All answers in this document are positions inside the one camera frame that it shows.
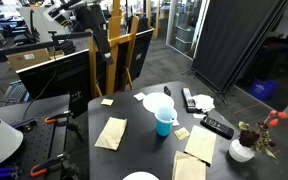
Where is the small white paper slip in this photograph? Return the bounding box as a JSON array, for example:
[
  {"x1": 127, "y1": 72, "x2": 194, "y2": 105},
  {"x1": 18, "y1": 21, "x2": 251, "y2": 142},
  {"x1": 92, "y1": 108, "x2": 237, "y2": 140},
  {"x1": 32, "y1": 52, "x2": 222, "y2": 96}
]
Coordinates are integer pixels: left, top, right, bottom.
[{"x1": 192, "y1": 113, "x2": 207, "y2": 120}]

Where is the blue storage bin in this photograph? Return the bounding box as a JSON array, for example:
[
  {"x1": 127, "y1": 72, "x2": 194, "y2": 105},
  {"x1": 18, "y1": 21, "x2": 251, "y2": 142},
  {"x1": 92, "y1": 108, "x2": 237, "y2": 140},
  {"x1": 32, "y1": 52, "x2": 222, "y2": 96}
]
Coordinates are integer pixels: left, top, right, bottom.
[{"x1": 248, "y1": 78, "x2": 281, "y2": 102}]

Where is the orange handled bar clamp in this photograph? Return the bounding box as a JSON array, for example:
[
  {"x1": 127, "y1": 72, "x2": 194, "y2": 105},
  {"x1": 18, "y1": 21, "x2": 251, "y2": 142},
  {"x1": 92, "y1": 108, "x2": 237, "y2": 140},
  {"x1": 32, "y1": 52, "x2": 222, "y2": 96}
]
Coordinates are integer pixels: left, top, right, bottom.
[
  {"x1": 29, "y1": 153, "x2": 68, "y2": 178},
  {"x1": 44, "y1": 111, "x2": 72, "y2": 125}
]

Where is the black office chair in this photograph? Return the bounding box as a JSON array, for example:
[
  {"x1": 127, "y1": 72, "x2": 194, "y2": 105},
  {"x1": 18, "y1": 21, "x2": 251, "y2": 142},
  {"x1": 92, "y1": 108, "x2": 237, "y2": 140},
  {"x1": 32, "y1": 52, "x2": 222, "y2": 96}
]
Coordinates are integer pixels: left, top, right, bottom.
[{"x1": 12, "y1": 9, "x2": 42, "y2": 46}]

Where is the black monitor behind easel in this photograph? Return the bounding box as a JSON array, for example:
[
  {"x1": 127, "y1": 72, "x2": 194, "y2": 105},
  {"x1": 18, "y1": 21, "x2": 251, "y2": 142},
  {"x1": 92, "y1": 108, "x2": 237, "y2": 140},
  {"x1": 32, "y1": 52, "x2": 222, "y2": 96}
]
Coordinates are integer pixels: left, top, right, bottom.
[{"x1": 128, "y1": 28, "x2": 155, "y2": 82}]

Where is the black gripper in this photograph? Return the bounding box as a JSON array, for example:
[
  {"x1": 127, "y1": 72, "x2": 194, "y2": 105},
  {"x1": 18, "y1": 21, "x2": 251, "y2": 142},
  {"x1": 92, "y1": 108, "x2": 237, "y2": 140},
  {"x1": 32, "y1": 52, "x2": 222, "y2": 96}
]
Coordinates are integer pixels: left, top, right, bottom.
[{"x1": 73, "y1": 3, "x2": 115, "y2": 66}]

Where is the short black TV remote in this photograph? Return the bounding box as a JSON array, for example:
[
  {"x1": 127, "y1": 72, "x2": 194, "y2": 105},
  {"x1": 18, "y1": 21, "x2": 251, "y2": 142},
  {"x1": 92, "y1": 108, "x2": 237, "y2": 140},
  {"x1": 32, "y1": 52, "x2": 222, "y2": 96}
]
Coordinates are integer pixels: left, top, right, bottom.
[{"x1": 199, "y1": 115, "x2": 235, "y2": 140}]

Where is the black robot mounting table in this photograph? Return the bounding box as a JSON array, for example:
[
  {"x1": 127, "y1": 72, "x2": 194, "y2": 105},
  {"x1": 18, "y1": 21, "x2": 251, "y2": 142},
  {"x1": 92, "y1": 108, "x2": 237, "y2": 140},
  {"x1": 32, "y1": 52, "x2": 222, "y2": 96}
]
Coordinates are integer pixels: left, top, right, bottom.
[{"x1": 0, "y1": 94, "x2": 72, "y2": 180}]

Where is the tan condiment packet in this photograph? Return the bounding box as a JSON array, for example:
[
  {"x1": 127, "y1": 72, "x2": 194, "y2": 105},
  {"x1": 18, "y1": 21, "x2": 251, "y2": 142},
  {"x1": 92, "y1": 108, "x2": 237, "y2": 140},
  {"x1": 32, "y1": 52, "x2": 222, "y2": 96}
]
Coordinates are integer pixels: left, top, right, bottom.
[{"x1": 100, "y1": 98, "x2": 115, "y2": 107}]

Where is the small black curved remote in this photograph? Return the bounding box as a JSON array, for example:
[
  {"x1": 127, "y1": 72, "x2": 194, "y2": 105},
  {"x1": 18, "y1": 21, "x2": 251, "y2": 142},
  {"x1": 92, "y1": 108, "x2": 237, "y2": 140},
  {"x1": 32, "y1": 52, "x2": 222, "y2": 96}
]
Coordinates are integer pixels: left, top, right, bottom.
[{"x1": 163, "y1": 85, "x2": 172, "y2": 97}]

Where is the small yellow condiment packet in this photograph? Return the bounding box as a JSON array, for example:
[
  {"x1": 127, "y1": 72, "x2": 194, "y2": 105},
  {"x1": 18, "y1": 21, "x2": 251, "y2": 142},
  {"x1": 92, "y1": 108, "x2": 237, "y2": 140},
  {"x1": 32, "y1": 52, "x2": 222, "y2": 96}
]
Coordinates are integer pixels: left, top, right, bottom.
[{"x1": 173, "y1": 126, "x2": 191, "y2": 141}]

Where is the grey storage bin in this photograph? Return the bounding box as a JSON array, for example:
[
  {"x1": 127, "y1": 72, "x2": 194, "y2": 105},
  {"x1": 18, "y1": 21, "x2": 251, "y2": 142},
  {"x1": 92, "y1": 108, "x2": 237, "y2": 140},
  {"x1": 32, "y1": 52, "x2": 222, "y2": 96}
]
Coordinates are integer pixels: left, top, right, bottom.
[
  {"x1": 174, "y1": 37, "x2": 193, "y2": 54},
  {"x1": 176, "y1": 25, "x2": 196, "y2": 43}
]

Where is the large black monitor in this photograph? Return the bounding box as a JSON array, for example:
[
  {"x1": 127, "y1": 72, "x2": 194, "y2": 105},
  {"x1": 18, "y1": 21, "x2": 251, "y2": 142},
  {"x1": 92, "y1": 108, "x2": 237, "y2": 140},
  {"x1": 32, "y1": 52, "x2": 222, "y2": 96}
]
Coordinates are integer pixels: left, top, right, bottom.
[{"x1": 16, "y1": 49, "x2": 93, "y2": 118}]

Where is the blue plastic cup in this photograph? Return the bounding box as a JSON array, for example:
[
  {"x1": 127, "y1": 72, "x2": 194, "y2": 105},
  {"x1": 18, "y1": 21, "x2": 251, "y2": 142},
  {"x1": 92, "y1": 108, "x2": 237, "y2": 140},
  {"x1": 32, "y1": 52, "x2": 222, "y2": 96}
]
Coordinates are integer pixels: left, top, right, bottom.
[{"x1": 154, "y1": 105, "x2": 178, "y2": 138}]

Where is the pale yellow condiment packet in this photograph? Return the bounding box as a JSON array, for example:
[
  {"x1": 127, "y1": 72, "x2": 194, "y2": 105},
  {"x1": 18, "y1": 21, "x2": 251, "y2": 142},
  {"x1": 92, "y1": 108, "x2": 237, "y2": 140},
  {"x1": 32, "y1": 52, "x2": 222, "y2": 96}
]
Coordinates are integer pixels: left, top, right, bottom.
[{"x1": 133, "y1": 92, "x2": 147, "y2": 102}]

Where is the brown paper napkin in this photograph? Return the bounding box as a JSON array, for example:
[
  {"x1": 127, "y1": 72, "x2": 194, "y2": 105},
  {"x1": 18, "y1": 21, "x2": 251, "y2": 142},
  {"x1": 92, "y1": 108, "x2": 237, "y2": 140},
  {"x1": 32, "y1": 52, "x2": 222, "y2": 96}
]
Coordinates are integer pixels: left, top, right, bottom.
[
  {"x1": 94, "y1": 116, "x2": 128, "y2": 152},
  {"x1": 183, "y1": 124, "x2": 218, "y2": 167},
  {"x1": 171, "y1": 150, "x2": 207, "y2": 180}
]

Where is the black room divider panel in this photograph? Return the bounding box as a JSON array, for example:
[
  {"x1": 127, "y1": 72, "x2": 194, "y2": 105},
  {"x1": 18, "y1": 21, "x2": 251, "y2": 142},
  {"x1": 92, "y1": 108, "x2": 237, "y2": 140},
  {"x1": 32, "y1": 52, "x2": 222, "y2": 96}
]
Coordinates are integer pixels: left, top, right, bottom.
[{"x1": 191, "y1": 0, "x2": 288, "y2": 93}]

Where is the black boom bar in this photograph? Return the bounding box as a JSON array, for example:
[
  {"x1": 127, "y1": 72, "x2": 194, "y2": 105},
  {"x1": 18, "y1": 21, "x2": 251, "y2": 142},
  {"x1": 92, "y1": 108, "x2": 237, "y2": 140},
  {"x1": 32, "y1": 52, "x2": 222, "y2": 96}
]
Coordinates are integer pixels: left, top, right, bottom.
[{"x1": 0, "y1": 30, "x2": 93, "y2": 63}]

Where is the long black TV remote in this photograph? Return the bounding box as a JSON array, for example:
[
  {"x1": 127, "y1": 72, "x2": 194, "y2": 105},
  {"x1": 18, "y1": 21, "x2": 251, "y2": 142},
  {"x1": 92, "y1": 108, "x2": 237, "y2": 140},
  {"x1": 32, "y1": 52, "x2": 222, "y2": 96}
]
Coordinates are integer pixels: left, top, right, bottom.
[{"x1": 181, "y1": 87, "x2": 198, "y2": 114}]

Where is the large white paper plate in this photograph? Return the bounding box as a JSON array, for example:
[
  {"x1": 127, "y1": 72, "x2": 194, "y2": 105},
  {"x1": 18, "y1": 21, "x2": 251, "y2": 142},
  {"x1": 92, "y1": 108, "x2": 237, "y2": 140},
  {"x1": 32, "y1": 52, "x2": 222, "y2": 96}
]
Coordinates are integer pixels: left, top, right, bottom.
[{"x1": 142, "y1": 92, "x2": 175, "y2": 114}]

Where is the white round vase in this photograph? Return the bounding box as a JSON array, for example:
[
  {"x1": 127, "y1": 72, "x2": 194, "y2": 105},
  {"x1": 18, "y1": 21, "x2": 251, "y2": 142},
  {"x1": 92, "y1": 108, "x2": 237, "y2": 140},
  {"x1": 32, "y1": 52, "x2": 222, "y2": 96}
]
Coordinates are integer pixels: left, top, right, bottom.
[{"x1": 228, "y1": 138, "x2": 257, "y2": 163}]

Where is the cardboard box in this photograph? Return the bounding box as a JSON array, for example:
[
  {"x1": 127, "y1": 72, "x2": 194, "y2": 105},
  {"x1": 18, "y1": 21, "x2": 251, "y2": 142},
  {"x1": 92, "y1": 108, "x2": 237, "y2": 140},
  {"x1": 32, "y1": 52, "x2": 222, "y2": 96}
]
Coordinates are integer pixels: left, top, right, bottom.
[{"x1": 6, "y1": 48, "x2": 52, "y2": 72}]

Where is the small white paper plate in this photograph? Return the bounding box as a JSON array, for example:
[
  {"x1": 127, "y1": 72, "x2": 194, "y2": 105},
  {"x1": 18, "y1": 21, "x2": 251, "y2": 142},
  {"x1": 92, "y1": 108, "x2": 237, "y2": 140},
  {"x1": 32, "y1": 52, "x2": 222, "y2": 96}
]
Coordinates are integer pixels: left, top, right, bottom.
[{"x1": 122, "y1": 171, "x2": 160, "y2": 180}]

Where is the crumpled white tissue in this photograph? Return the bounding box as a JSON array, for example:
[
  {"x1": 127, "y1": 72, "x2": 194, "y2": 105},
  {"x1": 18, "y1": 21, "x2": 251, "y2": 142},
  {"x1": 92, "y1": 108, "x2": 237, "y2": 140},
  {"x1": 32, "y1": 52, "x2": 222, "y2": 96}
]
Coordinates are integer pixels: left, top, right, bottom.
[{"x1": 192, "y1": 94, "x2": 216, "y2": 113}]

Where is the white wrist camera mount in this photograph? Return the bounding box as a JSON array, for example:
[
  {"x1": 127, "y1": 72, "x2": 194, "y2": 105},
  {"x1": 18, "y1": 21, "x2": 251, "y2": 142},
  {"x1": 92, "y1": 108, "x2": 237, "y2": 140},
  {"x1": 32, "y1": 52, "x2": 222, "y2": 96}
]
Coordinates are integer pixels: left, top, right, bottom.
[{"x1": 43, "y1": 2, "x2": 75, "y2": 27}]

